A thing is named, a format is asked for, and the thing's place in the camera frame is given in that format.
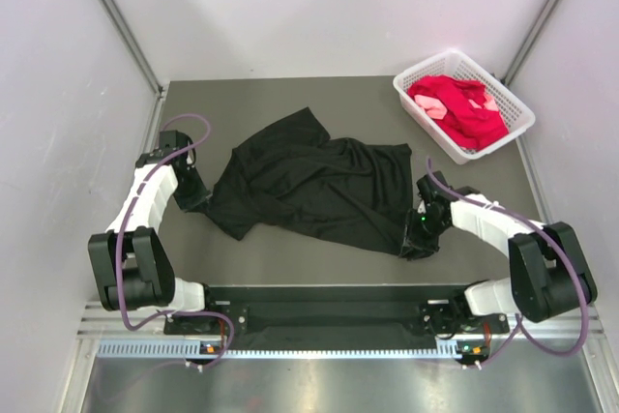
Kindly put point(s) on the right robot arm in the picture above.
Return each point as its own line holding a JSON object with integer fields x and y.
{"x": 548, "y": 272}

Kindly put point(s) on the slotted cable duct rail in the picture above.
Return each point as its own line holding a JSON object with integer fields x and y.
{"x": 195, "y": 349}

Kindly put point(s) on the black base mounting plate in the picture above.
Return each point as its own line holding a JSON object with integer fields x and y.
{"x": 348, "y": 316}

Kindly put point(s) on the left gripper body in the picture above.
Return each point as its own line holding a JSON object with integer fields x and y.
{"x": 191, "y": 191}

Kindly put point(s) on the left aluminium frame post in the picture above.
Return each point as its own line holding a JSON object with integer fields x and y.
{"x": 127, "y": 37}

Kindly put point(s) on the right aluminium frame post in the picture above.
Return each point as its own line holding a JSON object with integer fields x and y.
{"x": 533, "y": 34}

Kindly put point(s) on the white plastic basket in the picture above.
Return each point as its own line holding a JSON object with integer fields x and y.
{"x": 516, "y": 115}

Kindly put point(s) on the red t shirt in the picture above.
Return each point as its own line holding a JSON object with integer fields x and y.
{"x": 473, "y": 121}

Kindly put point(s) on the black t shirt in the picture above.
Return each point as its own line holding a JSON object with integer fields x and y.
{"x": 293, "y": 175}

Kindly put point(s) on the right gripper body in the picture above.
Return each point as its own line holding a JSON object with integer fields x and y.
{"x": 424, "y": 231}

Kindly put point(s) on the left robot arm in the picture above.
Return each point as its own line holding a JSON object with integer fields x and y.
{"x": 131, "y": 243}

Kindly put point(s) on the pink t shirt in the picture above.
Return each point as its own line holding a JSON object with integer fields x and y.
{"x": 433, "y": 107}

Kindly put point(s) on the aluminium frame post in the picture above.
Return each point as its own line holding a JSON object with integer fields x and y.
{"x": 533, "y": 34}
{"x": 127, "y": 37}

